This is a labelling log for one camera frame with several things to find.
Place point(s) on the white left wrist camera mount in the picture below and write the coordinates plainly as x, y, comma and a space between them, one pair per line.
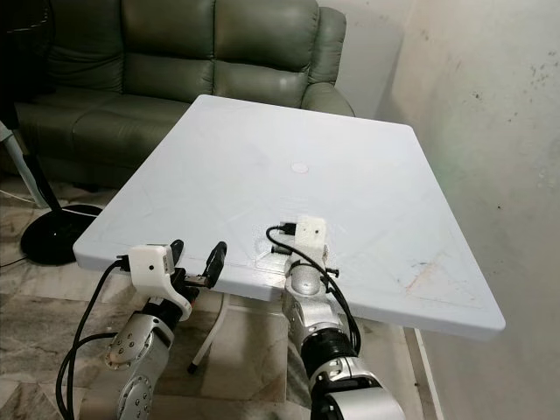
150, 264

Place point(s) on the white plastic folding table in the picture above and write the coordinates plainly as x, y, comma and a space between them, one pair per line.
271, 175

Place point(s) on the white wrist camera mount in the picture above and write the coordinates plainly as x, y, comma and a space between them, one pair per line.
311, 232
150, 264

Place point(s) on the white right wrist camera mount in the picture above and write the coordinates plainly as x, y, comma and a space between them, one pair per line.
311, 232

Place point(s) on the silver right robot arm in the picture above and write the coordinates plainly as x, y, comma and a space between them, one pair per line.
341, 376

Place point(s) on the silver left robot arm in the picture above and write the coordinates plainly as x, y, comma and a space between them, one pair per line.
131, 350

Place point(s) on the green leather sofa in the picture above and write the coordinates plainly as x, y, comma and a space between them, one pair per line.
166, 79

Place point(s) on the black standing fan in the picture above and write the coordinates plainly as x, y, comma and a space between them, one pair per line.
66, 236

